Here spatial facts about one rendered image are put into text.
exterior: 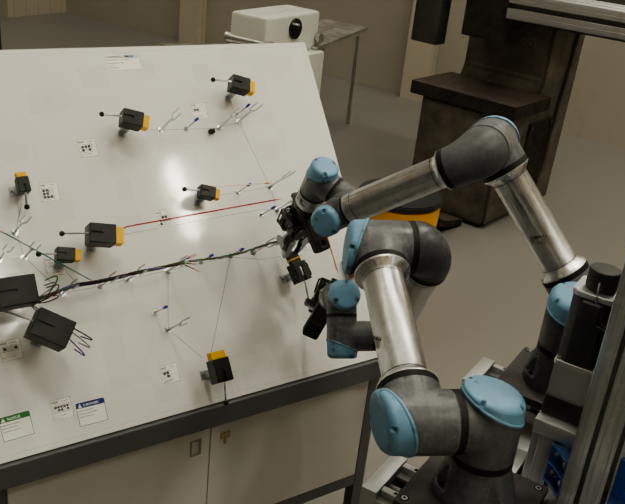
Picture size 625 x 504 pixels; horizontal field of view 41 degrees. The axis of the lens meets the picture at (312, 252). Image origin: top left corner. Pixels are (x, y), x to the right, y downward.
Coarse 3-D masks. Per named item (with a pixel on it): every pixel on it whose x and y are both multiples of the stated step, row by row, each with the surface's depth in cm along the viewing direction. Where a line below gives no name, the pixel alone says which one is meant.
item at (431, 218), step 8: (416, 200) 431; (424, 200) 432; (432, 200) 433; (440, 200) 435; (400, 208) 420; (408, 208) 420; (416, 208) 421; (424, 208) 423; (432, 208) 425; (376, 216) 427; (384, 216) 424; (392, 216) 423; (400, 216) 422; (408, 216) 422; (416, 216) 423; (424, 216) 425; (432, 216) 429; (432, 224) 433
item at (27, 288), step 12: (12, 276) 192; (24, 276) 194; (0, 288) 190; (12, 288) 192; (24, 288) 193; (36, 288) 194; (0, 300) 190; (12, 300) 191; (24, 300) 192; (36, 300) 194
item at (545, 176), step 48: (432, 0) 579; (480, 0) 557; (624, 0) 568; (480, 48) 612; (528, 48) 589; (576, 48) 605; (432, 96) 585; (480, 96) 566; (528, 96) 581; (432, 144) 599; (528, 144) 600; (480, 192) 584
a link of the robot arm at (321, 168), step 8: (312, 160) 216; (320, 160) 215; (328, 160) 216; (312, 168) 213; (320, 168) 213; (328, 168) 214; (336, 168) 215; (312, 176) 214; (320, 176) 213; (328, 176) 213; (336, 176) 215; (304, 184) 218; (312, 184) 216; (320, 184) 215; (328, 184) 214; (304, 192) 219; (312, 192) 217; (320, 192) 216; (328, 192) 215; (312, 200) 219; (320, 200) 220
